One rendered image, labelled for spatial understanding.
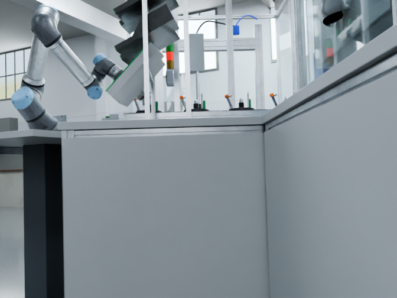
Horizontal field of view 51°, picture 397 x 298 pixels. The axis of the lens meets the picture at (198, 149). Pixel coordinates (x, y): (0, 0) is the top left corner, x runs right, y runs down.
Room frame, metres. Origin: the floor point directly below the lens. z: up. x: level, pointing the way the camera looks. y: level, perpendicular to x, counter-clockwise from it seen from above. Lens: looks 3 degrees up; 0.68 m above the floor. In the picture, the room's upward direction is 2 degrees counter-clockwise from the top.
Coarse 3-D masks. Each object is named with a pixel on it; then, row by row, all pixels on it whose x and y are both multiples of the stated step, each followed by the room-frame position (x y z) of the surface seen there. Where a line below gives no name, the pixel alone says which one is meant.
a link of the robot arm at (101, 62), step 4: (96, 56) 2.21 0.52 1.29; (100, 56) 2.21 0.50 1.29; (104, 56) 2.22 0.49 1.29; (96, 60) 2.21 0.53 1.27; (100, 60) 2.20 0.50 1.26; (104, 60) 2.21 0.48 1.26; (108, 60) 2.21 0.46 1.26; (96, 64) 2.22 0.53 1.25; (100, 64) 2.21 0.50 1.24; (104, 64) 2.21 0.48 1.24; (108, 64) 2.21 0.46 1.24; (112, 64) 2.21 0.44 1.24; (96, 68) 2.23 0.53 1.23; (100, 68) 2.22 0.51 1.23; (104, 68) 2.21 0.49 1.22; (108, 68) 2.21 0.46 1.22; (100, 72) 2.23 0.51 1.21; (104, 72) 2.24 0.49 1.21; (108, 72) 2.22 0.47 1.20
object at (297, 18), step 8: (296, 0) 1.38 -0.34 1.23; (392, 0) 0.75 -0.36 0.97; (296, 8) 1.38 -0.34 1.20; (392, 8) 0.75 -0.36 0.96; (296, 16) 1.38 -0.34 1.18; (296, 24) 1.39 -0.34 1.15; (296, 32) 1.39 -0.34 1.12; (296, 40) 1.40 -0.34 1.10; (296, 48) 1.40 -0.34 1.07; (296, 56) 1.40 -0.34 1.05; (296, 64) 1.41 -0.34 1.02
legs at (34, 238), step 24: (48, 144) 2.20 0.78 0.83; (24, 168) 2.24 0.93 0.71; (48, 168) 2.20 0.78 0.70; (24, 192) 2.24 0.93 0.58; (48, 192) 2.19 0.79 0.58; (24, 216) 2.24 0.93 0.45; (48, 216) 2.19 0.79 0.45; (24, 240) 2.24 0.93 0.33; (48, 240) 2.19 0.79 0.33; (24, 264) 2.24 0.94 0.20; (48, 264) 2.19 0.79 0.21; (48, 288) 2.18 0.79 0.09
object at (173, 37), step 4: (176, 32) 1.93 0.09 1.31; (168, 36) 1.91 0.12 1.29; (172, 36) 1.93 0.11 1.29; (176, 36) 1.95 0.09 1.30; (160, 40) 1.91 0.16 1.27; (164, 40) 1.93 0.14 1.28; (168, 40) 1.96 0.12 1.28; (172, 40) 1.98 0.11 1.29; (176, 40) 2.00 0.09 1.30; (156, 44) 1.93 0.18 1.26; (160, 44) 1.96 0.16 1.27; (164, 44) 1.98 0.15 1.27; (168, 44) 2.01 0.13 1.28; (160, 48) 2.01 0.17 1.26; (120, 56) 1.92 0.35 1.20; (132, 56) 1.94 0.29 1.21; (124, 60) 1.94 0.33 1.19; (128, 60) 1.96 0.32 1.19; (128, 64) 2.01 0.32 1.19
